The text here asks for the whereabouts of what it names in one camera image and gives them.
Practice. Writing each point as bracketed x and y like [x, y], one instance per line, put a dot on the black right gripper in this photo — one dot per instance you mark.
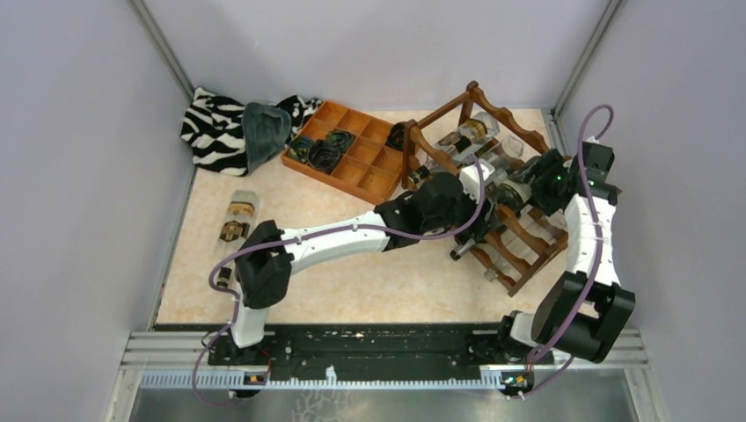
[550, 162]

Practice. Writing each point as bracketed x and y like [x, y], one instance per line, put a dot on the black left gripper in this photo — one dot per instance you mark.
[484, 224]

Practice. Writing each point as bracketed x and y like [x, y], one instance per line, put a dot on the wooden wine rack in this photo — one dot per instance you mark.
[415, 140]

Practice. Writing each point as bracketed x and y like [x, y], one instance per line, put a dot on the small clear glass bottle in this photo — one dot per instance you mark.
[506, 154]

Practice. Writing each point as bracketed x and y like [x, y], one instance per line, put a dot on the dark wine bottle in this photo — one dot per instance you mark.
[511, 194]

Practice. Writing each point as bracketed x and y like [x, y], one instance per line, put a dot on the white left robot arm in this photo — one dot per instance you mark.
[326, 250]

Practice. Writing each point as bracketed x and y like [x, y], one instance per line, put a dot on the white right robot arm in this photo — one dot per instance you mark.
[586, 309]

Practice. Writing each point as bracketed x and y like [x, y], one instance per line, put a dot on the clear liquor bottle gold label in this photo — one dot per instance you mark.
[239, 219]

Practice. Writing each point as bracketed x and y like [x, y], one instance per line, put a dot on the black rolled item right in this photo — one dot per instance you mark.
[396, 137]

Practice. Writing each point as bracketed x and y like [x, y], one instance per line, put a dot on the orange wooden compartment tray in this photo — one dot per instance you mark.
[368, 169]

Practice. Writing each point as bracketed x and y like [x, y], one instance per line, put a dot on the zebra striped cloth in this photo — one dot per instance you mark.
[211, 126]

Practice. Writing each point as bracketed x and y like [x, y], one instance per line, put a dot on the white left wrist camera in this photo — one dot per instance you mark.
[475, 178]

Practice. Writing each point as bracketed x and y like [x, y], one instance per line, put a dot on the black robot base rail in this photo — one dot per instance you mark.
[336, 356]

